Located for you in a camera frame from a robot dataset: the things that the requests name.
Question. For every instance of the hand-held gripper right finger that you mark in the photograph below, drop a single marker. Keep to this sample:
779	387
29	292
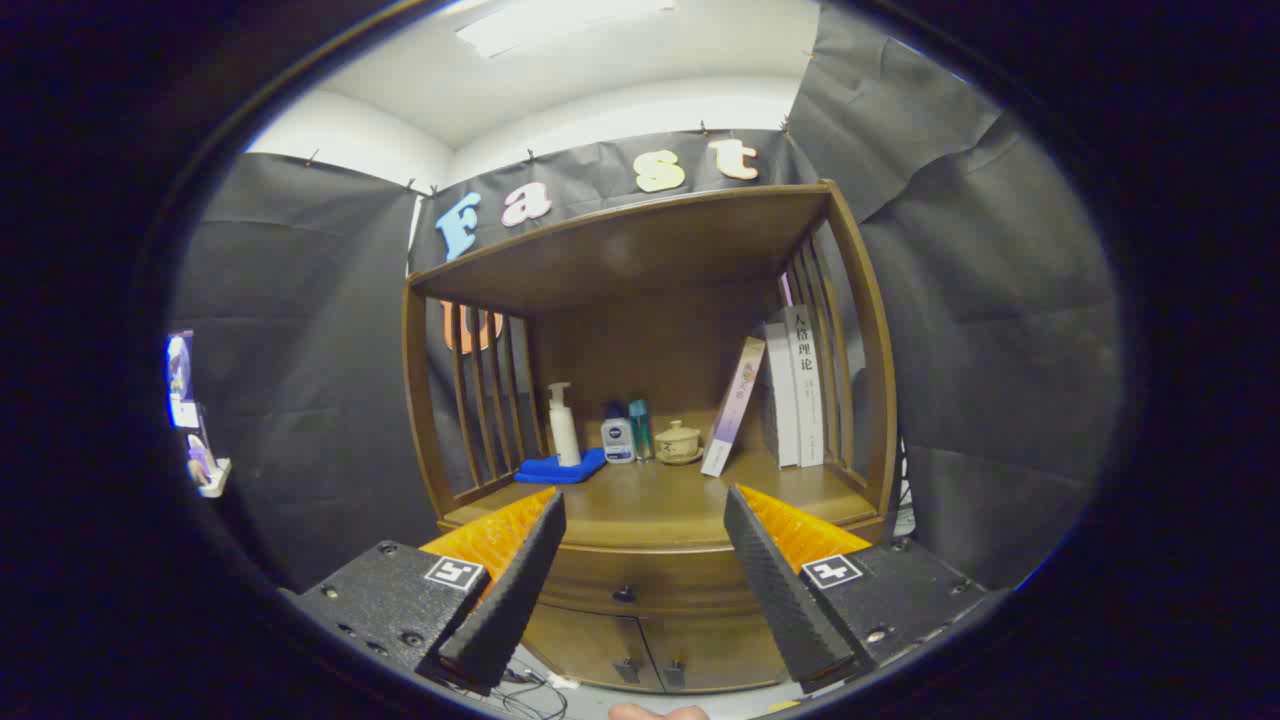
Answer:
775	590

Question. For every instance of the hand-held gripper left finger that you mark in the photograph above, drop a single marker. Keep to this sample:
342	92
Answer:
520	590

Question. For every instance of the wooden drawer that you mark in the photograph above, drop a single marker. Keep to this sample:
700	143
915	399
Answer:
660	572

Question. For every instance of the wooden cabinet door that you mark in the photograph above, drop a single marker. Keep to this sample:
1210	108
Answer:
590	645
715	650

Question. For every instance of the black drawer knob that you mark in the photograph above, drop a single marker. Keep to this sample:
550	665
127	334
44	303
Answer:
624	594

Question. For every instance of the wooden countertop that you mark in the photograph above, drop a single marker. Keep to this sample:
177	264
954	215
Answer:
660	505

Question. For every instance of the wooden cabinet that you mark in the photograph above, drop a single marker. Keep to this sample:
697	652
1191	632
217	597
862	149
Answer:
640	250

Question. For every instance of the blue folded cloth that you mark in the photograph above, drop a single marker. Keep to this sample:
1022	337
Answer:
560	471

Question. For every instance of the white pump bottle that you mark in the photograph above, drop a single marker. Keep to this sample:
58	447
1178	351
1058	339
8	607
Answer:
566	435

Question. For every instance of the beige lidded teacup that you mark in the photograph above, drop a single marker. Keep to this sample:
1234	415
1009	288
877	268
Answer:
678	442

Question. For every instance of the white lotion bottle blue cap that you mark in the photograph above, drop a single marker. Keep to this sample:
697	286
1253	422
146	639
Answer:
618	442

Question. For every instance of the purple white leaning book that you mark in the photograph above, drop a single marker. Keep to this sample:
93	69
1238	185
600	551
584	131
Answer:
730	410

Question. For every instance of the teal slim bottle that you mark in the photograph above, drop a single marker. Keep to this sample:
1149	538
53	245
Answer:
642	430

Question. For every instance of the white book black characters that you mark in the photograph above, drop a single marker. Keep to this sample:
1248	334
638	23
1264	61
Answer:
808	390

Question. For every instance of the ceiling light panel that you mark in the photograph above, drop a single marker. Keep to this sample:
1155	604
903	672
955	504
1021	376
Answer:
560	22

